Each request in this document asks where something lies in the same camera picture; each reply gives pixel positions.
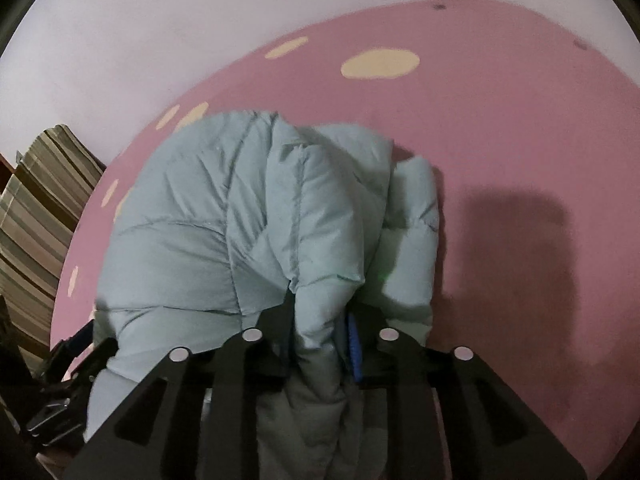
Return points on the striped beige curtain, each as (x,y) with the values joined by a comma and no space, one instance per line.
(35,220)

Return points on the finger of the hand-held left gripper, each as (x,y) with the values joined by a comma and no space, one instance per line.
(70,342)
(97,357)

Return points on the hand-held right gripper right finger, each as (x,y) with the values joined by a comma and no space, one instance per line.
(355,351)

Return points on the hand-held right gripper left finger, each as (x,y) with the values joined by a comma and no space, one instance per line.
(278,347)

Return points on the light blue puffer jacket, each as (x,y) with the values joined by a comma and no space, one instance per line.
(210,220)

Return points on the pink bed sheet cream dots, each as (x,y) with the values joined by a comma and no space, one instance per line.
(510,125)

